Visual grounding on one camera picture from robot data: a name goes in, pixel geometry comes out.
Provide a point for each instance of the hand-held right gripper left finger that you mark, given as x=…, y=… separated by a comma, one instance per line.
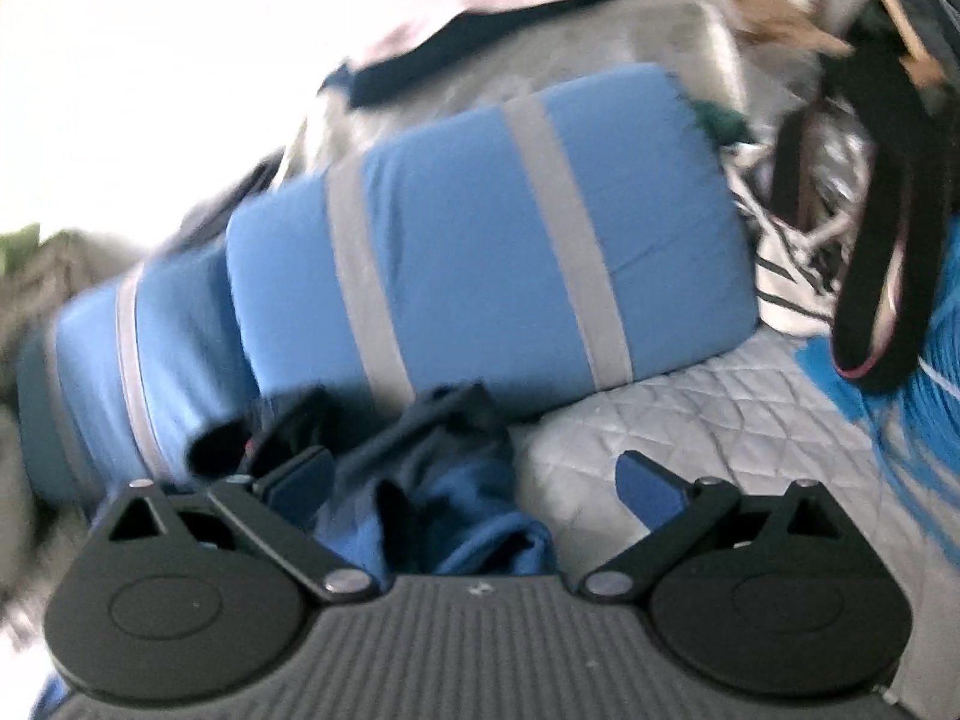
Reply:
x=300, y=476

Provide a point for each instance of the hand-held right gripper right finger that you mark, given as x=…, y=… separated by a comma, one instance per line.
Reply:
x=645, y=491

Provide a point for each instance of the blue fleece jacket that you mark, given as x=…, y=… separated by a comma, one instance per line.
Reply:
x=465, y=525

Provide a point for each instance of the grey quilted bedspread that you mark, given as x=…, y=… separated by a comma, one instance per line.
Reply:
x=712, y=427

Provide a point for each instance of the blue pillow with grey stripes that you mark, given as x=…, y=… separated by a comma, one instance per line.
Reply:
x=465, y=240
x=180, y=360

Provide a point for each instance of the striped white cloth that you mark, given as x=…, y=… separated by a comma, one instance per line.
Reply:
x=787, y=285

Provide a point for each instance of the grey comforter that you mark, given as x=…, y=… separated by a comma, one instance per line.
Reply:
x=19, y=510

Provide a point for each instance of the bright blue striped cloth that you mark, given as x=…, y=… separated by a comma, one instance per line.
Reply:
x=922, y=420

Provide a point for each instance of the beige floral quilt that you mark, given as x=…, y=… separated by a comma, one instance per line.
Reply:
x=67, y=292

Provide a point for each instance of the black bag with pink trim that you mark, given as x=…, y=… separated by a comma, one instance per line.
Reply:
x=877, y=240

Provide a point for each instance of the green blanket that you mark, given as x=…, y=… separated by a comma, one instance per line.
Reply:
x=19, y=247

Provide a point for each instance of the teal cloth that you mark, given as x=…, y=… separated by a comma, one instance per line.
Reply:
x=721, y=124

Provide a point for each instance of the silver grey bedding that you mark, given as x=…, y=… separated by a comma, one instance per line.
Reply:
x=637, y=37

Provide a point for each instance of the navy and pink garment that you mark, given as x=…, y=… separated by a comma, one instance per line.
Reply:
x=450, y=37

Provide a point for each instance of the brown plush toy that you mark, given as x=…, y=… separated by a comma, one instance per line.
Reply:
x=772, y=0

